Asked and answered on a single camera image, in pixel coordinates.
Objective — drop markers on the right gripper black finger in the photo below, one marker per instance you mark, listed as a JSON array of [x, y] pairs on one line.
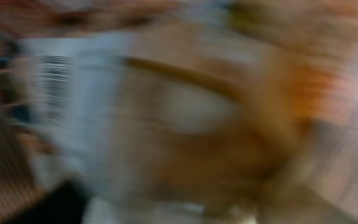
[[65, 205]]

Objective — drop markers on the beige mushroom pouch brown label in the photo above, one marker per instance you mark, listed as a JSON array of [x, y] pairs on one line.
[[196, 111]]

